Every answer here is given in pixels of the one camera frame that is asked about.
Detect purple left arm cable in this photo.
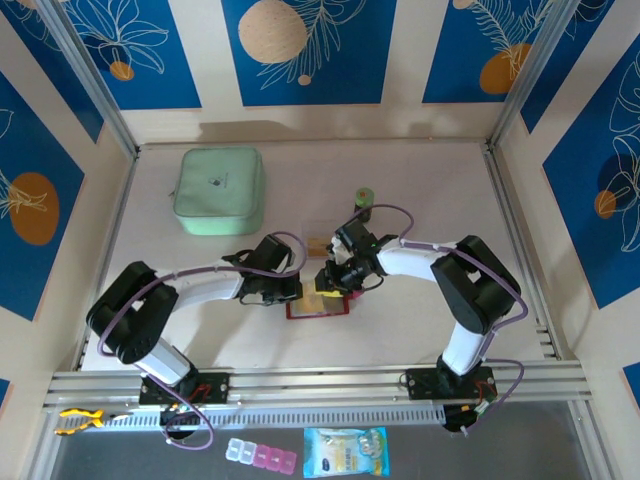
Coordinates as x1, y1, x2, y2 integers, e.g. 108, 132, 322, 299
97, 230, 309, 452

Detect aluminium table side rail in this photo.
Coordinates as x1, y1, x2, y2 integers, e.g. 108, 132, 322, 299
74, 147, 142, 372
482, 142, 581, 364

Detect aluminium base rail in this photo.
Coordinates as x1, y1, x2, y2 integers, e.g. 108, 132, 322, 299
42, 360, 595, 410

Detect grey slotted cable duct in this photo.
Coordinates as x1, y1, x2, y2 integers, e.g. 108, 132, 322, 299
82, 403, 446, 432

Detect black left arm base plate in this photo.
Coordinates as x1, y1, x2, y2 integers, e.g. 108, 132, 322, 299
138, 369, 231, 405

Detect blue yellow snack packet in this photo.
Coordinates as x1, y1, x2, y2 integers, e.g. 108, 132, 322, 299
302, 426, 390, 479

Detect mint green zip pouch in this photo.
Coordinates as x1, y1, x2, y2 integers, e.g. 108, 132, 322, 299
172, 146, 265, 236

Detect aluminium frame post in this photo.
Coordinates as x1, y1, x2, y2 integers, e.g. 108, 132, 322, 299
34, 0, 140, 159
487, 0, 586, 151

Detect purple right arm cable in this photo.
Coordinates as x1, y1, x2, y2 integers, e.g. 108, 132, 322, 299
349, 203, 529, 439

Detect red card holder clear sleeves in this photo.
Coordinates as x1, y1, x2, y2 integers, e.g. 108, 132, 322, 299
284, 288, 362, 322

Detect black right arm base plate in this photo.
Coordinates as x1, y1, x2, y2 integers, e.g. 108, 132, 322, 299
405, 367, 497, 401

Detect clear and pink pill organizer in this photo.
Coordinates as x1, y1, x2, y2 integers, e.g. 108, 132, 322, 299
224, 438, 299, 474

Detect yellow black pliers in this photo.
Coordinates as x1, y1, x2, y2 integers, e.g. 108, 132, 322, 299
55, 407, 134, 436

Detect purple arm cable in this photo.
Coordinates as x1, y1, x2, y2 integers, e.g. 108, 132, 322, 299
349, 203, 529, 439
97, 230, 309, 452

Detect small dark bottle green lid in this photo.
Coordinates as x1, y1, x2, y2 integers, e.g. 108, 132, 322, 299
353, 186, 376, 222

